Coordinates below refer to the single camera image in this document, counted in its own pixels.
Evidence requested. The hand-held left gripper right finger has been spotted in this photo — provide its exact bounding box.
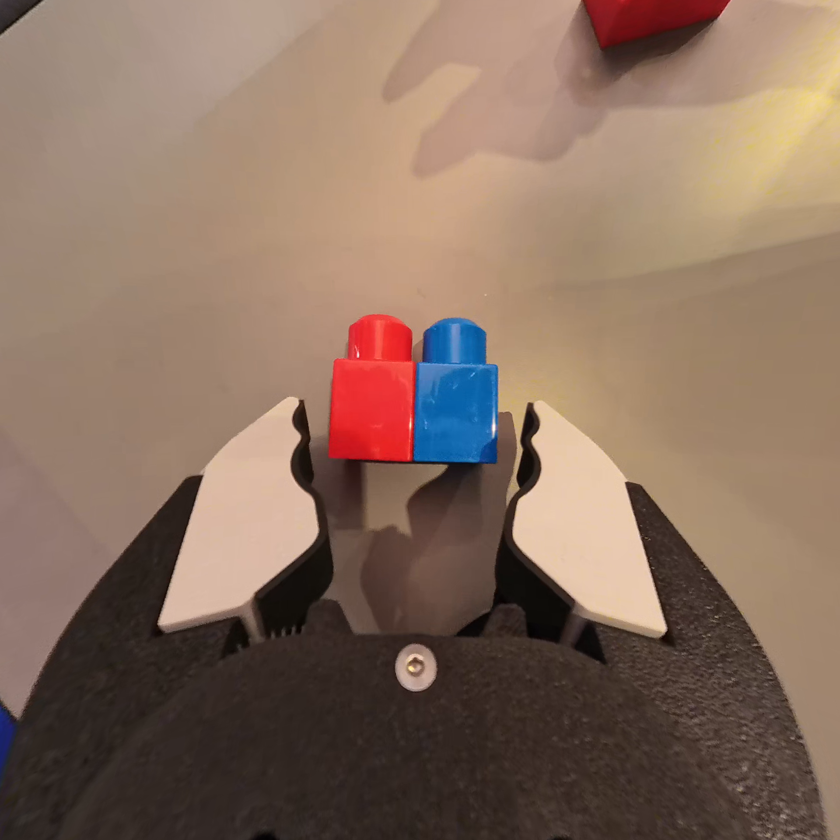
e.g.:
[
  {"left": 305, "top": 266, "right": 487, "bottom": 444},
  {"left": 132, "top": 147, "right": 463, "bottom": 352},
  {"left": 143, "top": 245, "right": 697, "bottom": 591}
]
[{"left": 492, "top": 399, "right": 669, "bottom": 647}]

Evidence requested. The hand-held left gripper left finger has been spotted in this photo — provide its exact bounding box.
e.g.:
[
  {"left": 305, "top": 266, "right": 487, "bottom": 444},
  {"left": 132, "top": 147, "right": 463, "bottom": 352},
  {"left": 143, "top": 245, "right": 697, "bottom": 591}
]
[{"left": 157, "top": 395, "right": 334, "bottom": 647}]

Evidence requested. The red one-stud toy block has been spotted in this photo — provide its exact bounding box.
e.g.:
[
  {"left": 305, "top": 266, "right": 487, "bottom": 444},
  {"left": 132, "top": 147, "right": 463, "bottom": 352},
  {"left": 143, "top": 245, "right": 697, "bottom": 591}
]
[{"left": 328, "top": 314, "right": 417, "bottom": 462}]

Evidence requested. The blue one-stud toy block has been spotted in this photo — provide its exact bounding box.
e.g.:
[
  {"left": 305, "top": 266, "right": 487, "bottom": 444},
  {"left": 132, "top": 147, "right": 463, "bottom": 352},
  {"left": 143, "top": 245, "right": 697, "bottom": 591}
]
[{"left": 412, "top": 317, "right": 501, "bottom": 466}]

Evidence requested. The blue plastic bin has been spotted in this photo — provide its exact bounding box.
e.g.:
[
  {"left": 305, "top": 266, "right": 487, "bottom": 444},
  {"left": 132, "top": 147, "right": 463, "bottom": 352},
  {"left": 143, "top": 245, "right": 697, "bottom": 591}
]
[{"left": 0, "top": 699, "right": 21, "bottom": 785}]

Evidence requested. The red two-stud toy block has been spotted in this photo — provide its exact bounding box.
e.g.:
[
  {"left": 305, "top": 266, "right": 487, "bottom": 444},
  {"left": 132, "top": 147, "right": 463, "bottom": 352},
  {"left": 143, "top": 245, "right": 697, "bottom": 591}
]
[{"left": 583, "top": 0, "right": 732, "bottom": 50}]

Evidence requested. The grey desk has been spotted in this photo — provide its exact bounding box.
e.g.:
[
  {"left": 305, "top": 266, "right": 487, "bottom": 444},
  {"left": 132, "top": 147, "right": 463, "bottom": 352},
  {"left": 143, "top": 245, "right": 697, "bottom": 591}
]
[{"left": 0, "top": 0, "right": 840, "bottom": 788}]

